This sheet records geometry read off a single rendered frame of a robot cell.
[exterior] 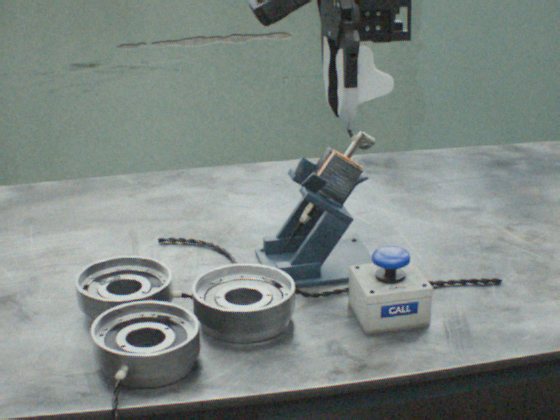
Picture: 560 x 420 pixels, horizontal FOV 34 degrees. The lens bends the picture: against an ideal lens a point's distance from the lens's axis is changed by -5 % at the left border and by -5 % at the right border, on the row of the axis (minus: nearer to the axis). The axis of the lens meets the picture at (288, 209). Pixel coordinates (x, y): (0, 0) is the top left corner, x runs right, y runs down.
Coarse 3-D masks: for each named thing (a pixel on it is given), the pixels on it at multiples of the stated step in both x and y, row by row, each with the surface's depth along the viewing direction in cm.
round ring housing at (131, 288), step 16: (128, 256) 103; (144, 256) 103; (80, 272) 99; (96, 272) 102; (160, 272) 102; (80, 288) 96; (112, 288) 100; (128, 288) 101; (144, 288) 98; (160, 288) 96; (80, 304) 96; (96, 304) 94; (112, 304) 94
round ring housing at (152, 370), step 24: (120, 312) 92; (144, 312) 93; (168, 312) 93; (96, 336) 89; (120, 336) 89; (144, 336) 91; (168, 336) 89; (192, 336) 87; (96, 360) 87; (120, 360) 84; (144, 360) 84; (168, 360) 85; (192, 360) 87; (144, 384) 86
